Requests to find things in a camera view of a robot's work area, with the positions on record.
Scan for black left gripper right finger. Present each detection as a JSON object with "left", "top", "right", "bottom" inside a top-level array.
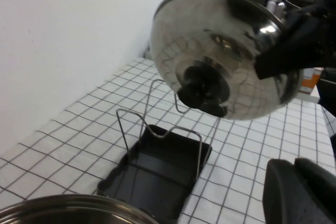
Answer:
[{"left": 293, "top": 157, "right": 336, "bottom": 224}]

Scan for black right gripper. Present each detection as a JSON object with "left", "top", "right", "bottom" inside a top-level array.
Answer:
[{"left": 255, "top": 0, "right": 336, "bottom": 80}]

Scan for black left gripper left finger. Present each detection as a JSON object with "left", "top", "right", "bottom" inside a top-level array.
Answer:
[{"left": 264, "top": 158, "right": 314, "bottom": 224}]

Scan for stainless steel pot lid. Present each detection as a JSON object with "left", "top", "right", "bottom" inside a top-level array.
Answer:
[{"left": 149, "top": 0, "right": 305, "bottom": 121}]

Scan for orange white box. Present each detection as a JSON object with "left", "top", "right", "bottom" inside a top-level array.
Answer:
[{"left": 300, "top": 68, "right": 323, "bottom": 94}]

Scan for pale plastic bottle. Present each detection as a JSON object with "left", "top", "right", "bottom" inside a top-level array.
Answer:
[{"left": 267, "top": 0, "right": 279, "bottom": 15}]

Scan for black tray wire lid rack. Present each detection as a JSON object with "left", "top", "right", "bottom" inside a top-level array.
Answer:
[{"left": 97, "top": 79, "right": 221, "bottom": 221}]

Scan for stainless steel pot black handles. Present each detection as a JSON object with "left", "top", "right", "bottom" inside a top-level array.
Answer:
[{"left": 0, "top": 194, "right": 156, "bottom": 224}]

